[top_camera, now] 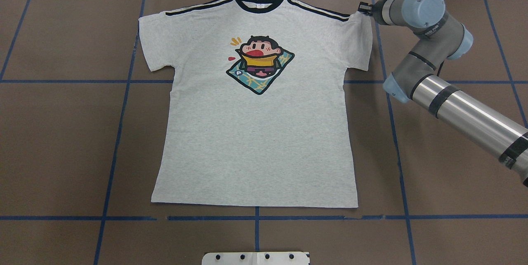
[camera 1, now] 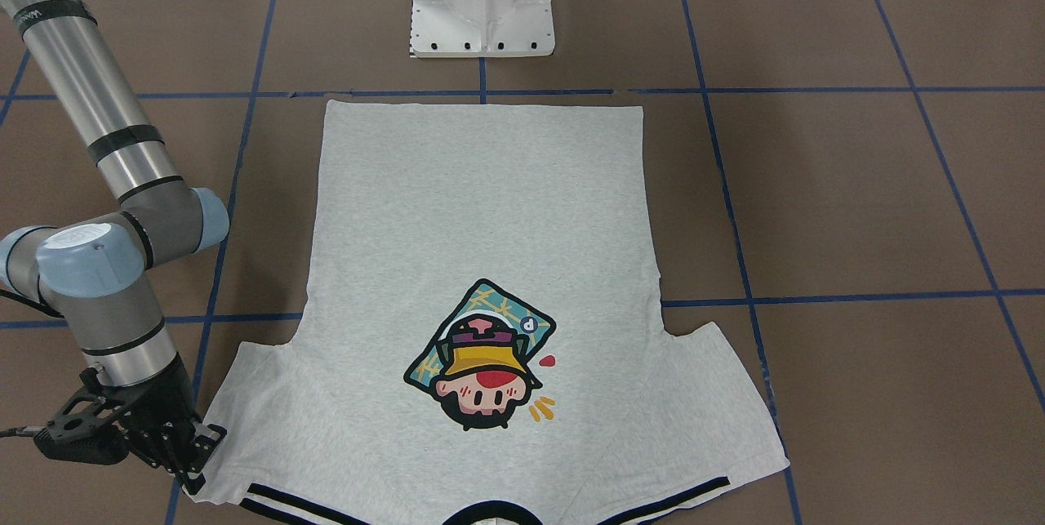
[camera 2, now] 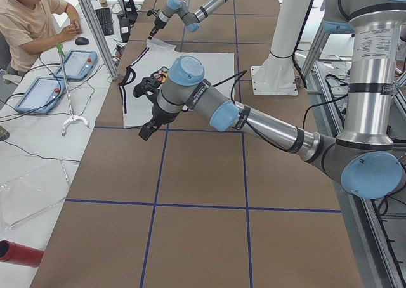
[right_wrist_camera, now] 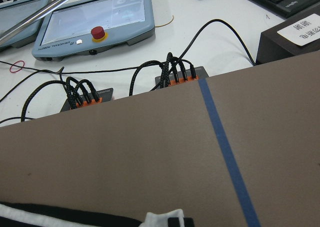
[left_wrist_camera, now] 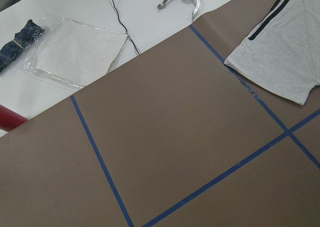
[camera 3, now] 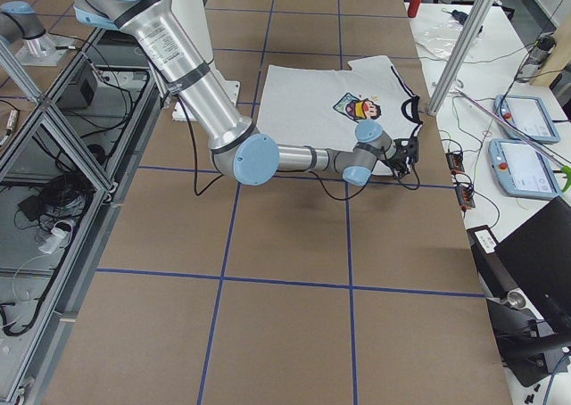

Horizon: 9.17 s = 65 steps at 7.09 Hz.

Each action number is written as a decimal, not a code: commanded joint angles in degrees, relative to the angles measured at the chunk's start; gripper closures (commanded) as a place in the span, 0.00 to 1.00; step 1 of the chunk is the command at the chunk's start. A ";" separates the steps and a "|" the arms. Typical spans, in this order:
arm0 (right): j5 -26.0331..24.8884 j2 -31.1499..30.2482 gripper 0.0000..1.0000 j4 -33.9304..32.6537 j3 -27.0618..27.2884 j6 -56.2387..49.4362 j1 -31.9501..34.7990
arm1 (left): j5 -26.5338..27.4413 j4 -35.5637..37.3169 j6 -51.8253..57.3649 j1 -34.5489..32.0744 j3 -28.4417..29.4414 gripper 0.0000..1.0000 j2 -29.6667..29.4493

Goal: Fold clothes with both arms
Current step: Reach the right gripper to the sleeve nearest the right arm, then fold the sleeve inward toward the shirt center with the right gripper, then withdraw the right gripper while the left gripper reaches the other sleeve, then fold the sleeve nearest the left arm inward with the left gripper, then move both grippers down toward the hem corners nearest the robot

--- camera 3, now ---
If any grey cartoon print t-shirt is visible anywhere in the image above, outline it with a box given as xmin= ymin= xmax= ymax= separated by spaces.
xmin=257 ymin=56 xmax=423 ymax=186

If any black camera stand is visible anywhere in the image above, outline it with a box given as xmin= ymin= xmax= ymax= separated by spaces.
xmin=486 ymin=299 xmax=570 ymax=387

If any aluminium frame post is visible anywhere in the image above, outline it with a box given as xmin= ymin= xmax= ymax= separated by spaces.
xmin=427 ymin=0 xmax=493 ymax=116

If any grey drink bottle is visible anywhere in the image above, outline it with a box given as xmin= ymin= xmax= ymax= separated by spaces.
xmin=519 ymin=35 xmax=557 ymax=83

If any lower blue teach pendant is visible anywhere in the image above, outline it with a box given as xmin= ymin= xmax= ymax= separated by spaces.
xmin=488 ymin=138 xmax=562 ymax=201

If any dark box with label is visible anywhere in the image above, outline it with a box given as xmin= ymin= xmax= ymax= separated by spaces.
xmin=467 ymin=226 xmax=530 ymax=310

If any black power adapter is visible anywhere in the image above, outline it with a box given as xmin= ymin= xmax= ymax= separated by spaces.
xmin=18 ymin=195 xmax=46 ymax=221

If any blue teach pendant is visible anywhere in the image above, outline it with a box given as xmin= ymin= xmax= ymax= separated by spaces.
xmin=488 ymin=138 xmax=562 ymax=201
xmin=494 ymin=95 xmax=560 ymax=145

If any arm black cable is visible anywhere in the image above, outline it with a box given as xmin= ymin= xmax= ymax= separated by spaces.
xmin=171 ymin=96 xmax=224 ymax=197

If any lower orange usb hub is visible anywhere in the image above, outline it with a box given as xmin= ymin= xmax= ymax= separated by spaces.
xmin=455 ymin=183 xmax=476 ymax=212

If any aluminium frame rack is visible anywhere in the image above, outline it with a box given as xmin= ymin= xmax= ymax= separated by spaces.
xmin=1 ymin=30 xmax=161 ymax=404

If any upper blue teach pendant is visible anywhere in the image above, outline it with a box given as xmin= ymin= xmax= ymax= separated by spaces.
xmin=494 ymin=95 xmax=560 ymax=145

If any clear plastic sheet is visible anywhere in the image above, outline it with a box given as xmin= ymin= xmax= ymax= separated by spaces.
xmin=415 ymin=20 xmax=463 ymax=60

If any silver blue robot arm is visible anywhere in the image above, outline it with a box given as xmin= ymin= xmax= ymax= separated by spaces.
xmin=1 ymin=1 xmax=55 ymax=58
xmin=74 ymin=0 xmax=418 ymax=186

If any orange usb hub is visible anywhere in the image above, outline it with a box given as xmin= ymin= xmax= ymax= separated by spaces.
xmin=445 ymin=152 xmax=466 ymax=174
xmin=455 ymin=183 xmax=476 ymax=212

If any upper orange usb hub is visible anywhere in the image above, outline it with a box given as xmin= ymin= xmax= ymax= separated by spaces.
xmin=445 ymin=152 xmax=466 ymax=174

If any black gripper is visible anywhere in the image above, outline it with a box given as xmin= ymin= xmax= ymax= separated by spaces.
xmin=387 ymin=136 xmax=419 ymax=178

